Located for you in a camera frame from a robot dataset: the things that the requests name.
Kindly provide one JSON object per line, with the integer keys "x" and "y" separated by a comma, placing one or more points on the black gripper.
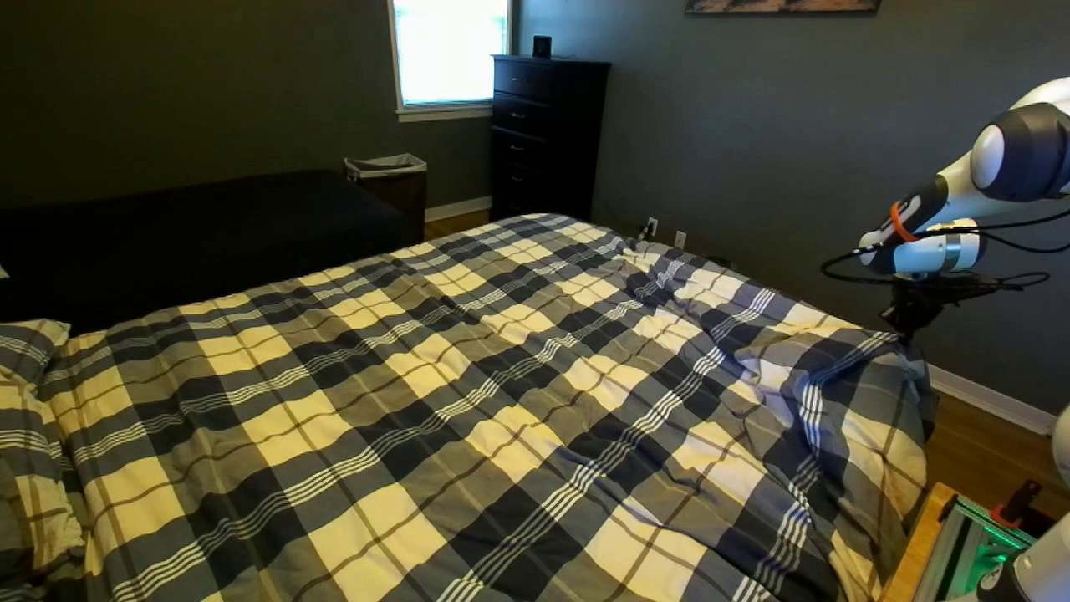
{"x": 916, "y": 302}

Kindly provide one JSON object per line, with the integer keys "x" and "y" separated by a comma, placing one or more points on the plaid yellow grey blanket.
{"x": 521, "y": 412}

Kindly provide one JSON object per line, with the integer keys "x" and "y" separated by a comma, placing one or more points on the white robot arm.
{"x": 929, "y": 244}

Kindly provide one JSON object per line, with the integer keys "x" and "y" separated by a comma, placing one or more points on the black tall dresser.
{"x": 547, "y": 126}

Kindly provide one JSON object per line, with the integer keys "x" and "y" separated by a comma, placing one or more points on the small dark object on dresser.
{"x": 541, "y": 47}

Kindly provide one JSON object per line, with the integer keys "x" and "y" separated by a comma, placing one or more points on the bright window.
{"x": 447, "y": 54}

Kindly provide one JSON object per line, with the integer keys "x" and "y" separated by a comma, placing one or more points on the dark low bench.
{"x": 98, "y": 264}

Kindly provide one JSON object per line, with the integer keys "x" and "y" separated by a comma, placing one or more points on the plaid pillow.
{"x": 40, "y": 536}

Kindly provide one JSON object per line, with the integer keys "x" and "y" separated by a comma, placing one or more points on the framed wall picture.
{"x": 781, "y": 7}

